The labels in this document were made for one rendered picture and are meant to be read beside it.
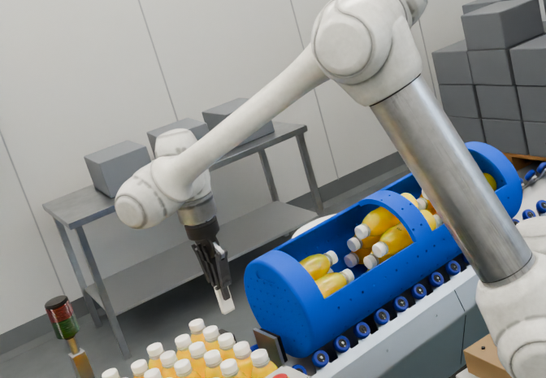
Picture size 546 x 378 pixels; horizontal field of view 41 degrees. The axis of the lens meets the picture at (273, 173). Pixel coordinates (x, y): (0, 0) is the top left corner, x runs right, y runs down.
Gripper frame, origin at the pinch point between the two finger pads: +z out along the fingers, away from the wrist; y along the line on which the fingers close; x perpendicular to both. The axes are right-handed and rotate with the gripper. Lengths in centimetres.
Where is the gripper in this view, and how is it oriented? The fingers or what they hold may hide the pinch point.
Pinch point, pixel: (224, 297)
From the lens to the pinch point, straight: 173.8
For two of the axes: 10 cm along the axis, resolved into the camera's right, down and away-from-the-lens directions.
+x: -7.8, 3.7, -5.1
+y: -5.7, -0.8, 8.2
